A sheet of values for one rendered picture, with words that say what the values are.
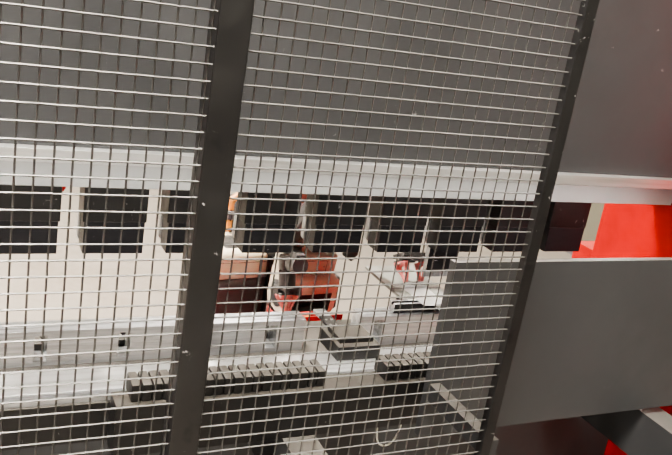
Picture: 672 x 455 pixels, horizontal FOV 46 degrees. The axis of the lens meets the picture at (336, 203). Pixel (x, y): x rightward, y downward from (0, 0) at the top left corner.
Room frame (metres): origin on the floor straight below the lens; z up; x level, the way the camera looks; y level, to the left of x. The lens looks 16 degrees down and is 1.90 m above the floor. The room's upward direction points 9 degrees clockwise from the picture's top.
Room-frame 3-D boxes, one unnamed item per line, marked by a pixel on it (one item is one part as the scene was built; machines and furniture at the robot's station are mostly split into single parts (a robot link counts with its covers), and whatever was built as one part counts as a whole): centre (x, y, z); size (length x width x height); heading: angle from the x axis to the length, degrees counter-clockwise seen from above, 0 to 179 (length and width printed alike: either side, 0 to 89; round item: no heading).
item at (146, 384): (1.57, 0.17, 1.02); 0.44 x 0.06 x 0.04; 117
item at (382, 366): (1.82, -0.33, 1.02); 0.37 x 0.06 x 0.04; 117
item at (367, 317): (2.25, -0.29, 0.92); 0.39 x 0.06 x 0.10; 117
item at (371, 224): (2.20, -0.18, 1.26); 0.15 x 0.09 x 0.17; 117
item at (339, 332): (1.95, -0.06, 1.01); 0.26 x 0.12 x 0.05; 27
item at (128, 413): (1.68, -0.07, 0.94); 1.02 x 0.06 x 0.12; 117
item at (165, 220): (1.92, 0.35, 1.26); 0.15 x 0.09 x 0.17; 117
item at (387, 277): (2.41, -0.27, 1.00); 0.26 x 0.18 x 0.01; 27
